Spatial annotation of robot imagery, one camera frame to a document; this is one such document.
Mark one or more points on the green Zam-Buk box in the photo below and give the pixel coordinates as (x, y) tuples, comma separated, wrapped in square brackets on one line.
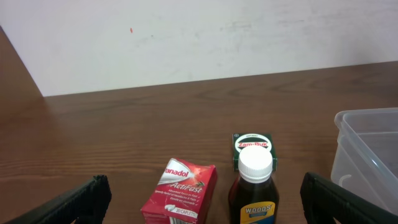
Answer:
[(242, 140)]

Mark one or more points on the red Panadol ActiFast box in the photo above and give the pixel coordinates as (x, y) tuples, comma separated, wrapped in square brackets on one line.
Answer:
[(182, 195)]

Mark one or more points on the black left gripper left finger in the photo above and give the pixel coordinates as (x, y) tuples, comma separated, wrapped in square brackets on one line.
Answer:
[(86, 204)]

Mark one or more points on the clear plastic container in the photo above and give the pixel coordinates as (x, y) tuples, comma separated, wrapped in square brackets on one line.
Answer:
[(366, 157)]

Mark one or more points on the dark Woods syrup bottle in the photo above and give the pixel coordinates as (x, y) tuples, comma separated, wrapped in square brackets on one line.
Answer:
[(253, 197)]

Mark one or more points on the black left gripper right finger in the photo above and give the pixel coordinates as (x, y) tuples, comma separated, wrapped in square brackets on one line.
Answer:
[(327, 203)]

